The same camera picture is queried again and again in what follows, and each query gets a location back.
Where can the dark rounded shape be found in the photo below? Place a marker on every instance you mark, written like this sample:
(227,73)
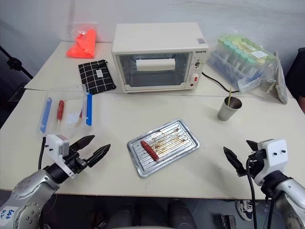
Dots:
(181,214)

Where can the clear plastic lock box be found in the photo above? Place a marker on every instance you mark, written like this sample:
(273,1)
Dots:
(66,100)

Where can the black white checked pouch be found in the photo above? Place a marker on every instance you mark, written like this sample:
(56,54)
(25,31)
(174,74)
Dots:
(96,76)

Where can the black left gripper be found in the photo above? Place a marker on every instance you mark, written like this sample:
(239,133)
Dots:
(74,161)

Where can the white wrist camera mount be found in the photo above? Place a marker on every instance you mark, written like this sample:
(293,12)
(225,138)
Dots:
(55,146)
(275,155)

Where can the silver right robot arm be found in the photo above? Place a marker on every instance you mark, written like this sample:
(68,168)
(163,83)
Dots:
(289,198)

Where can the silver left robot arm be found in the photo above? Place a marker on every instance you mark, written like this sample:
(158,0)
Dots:
(28,190)

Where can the cream toaster oven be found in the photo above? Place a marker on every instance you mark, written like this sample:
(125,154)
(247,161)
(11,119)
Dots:
(152,43)

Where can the black chair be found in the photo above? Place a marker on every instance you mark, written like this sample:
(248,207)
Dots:
(296,71)

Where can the orange cloth in bag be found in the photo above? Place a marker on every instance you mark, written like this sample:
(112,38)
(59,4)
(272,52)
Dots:
(83,45)

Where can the dark sneaker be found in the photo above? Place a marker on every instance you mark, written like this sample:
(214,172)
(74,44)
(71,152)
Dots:
(246,210)

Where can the steel cup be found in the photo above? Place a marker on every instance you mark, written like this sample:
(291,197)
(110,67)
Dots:
(227,112)

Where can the blue box clip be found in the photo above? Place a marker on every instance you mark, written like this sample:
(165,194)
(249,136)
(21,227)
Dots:
(89,109)
(45,114)

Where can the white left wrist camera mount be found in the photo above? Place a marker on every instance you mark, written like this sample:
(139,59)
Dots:
(55,146)

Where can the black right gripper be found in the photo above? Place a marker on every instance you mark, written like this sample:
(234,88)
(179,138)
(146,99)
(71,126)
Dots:
(258,158)

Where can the black stand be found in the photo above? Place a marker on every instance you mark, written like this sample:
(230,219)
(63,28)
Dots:
(14,63)

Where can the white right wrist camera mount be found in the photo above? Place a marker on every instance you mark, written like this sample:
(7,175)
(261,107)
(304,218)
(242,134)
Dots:
(275,155)

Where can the stained metal baking tray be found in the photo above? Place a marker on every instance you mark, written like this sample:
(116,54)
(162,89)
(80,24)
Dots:
(171,148)

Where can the bag of capped tubes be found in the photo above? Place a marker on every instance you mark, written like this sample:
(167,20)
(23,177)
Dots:
(240,59)

